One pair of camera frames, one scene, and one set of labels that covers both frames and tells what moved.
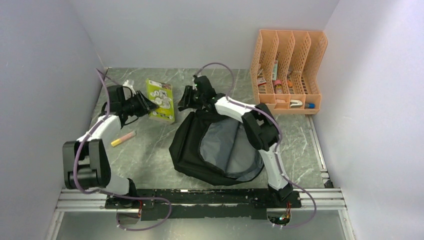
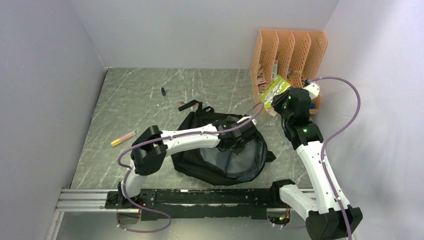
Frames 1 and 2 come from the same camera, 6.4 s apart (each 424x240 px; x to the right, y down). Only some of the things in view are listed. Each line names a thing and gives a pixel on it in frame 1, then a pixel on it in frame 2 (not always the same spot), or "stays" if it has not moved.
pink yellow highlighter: [123, 139] stays
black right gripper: [186, 101] to [277, 102]
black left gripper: [146, 105] to [240, 146]
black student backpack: [210, 148] stays
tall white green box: [274, 73] stays
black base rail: [213, 203] stays
